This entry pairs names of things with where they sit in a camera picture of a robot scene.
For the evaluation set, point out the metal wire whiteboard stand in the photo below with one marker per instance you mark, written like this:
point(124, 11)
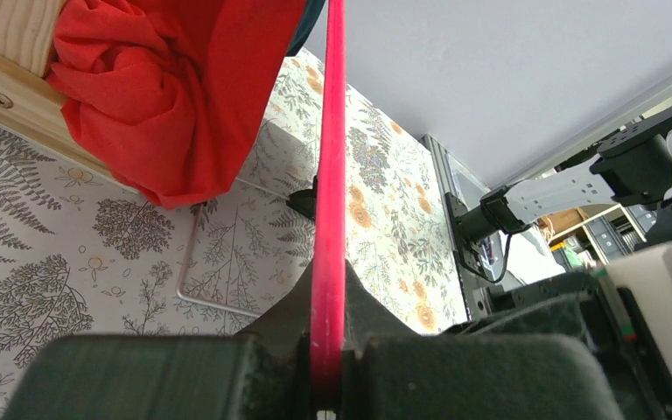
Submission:
point(236, 263)

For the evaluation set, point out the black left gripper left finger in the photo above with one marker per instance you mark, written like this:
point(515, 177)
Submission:
point(257, 373)

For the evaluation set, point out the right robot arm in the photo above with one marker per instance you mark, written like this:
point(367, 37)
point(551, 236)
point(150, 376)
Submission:
point(632, 167)

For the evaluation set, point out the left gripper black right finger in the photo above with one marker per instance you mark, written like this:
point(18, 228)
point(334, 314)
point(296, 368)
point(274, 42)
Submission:
point(533, 362)

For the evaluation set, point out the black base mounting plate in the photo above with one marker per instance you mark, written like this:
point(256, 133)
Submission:
point(478, 253)

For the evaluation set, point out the floral table mat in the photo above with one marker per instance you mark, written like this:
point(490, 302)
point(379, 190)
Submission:
point(79, 254)

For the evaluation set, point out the dark navy jersey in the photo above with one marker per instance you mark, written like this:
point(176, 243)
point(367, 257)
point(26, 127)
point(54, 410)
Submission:
point(309, 17)

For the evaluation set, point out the red tank top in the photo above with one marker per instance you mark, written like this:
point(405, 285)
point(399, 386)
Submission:
point(169, 95)

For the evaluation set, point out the pink framed whiteboard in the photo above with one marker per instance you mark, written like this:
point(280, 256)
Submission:
point(329, 262)

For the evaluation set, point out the black whiteboard stand foot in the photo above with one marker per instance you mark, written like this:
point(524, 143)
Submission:
point(304, 201)

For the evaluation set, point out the wooden clothes rack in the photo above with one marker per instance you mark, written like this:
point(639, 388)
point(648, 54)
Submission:
point(29, 106)

